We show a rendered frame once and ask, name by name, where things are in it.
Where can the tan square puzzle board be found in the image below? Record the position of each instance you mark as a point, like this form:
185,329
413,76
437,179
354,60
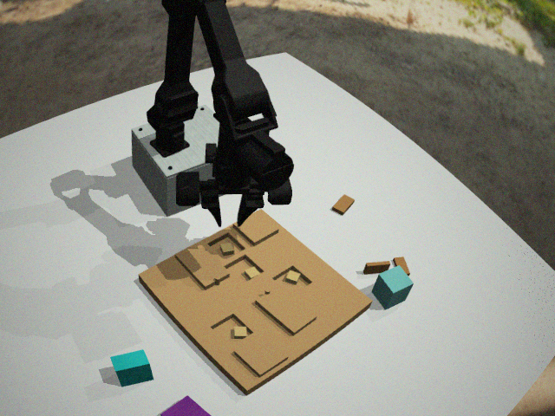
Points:
206,294

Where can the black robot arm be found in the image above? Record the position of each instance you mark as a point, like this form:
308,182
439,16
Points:
238,92

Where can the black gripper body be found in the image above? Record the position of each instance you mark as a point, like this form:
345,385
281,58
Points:
230,178

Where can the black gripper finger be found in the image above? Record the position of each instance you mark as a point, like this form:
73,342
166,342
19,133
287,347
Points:
214,210
247,207

